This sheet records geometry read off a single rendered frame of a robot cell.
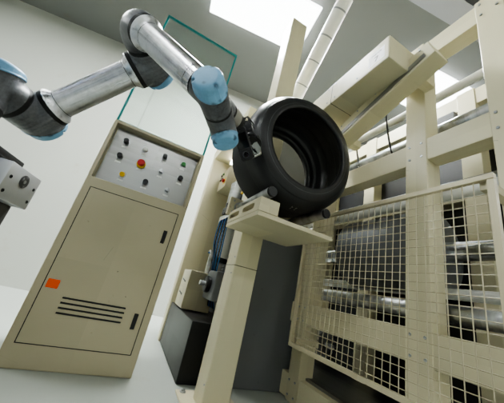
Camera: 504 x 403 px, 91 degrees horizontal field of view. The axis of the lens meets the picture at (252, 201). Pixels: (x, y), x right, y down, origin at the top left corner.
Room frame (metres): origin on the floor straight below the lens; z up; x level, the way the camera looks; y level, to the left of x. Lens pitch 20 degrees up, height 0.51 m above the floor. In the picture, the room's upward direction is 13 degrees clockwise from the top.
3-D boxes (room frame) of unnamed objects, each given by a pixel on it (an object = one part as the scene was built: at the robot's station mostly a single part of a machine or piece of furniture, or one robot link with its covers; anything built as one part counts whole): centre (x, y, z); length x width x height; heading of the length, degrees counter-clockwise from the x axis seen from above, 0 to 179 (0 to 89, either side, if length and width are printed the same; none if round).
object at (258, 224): (1.12, -0.14, 0.80); 0.37 x 0.36 x 0.02; 112
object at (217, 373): (1.35, -0.02, 1.25); 0.13 x 0.13 x 2.50; 22
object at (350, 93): (1.12, -0.46, 1.71); 0.61 x 0.25 x 0.15; 22
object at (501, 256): (1.03, -0.53, 0.65); 0.90 x 0.02 x 0.70; 22
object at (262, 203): (1.07, -0.01, 0.84); 0.36 x 0.09 x 0.06; 22
